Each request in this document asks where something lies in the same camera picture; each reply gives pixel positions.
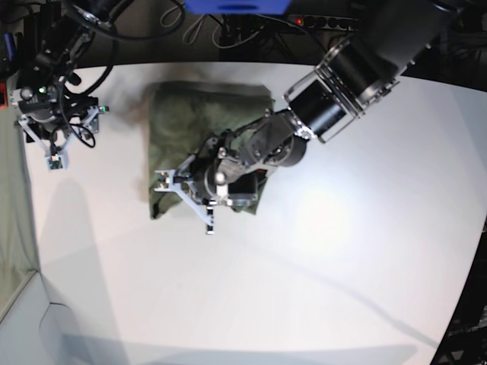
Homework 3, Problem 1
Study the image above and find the blue box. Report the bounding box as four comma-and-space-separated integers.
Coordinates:
183, 0, 291, 14

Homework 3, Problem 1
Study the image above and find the grey curtain cloth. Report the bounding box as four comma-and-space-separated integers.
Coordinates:
0, 108, 40, 312

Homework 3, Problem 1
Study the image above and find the red black clamp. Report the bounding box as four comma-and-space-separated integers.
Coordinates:
0, 81, 8, 110

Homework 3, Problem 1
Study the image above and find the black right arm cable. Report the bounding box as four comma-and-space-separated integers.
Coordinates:
56, 0, 183, 149

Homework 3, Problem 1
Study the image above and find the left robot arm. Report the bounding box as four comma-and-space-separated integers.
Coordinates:
154, 1, 466, 231

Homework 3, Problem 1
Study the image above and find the white looped cable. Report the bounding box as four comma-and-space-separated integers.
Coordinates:
182, 14, 208, 45

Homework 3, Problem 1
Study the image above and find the olive green t-shirt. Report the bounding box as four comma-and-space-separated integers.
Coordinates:
148, 81, 274, 220

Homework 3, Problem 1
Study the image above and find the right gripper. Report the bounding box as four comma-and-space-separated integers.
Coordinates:
13, 97, 110, 160

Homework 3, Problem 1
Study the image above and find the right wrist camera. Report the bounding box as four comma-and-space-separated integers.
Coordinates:
44, 151, 68, 171

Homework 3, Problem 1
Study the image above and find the blue handled tool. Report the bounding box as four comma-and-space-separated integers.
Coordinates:
2, 32, 17, 62

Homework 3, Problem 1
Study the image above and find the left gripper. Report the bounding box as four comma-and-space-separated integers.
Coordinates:
154, 154, 259, 235

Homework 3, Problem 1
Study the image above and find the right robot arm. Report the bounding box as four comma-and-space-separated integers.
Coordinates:
6, 1, 128, 170

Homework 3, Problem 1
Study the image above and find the black power strip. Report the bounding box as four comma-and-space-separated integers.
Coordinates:
287, 14, 358, 32

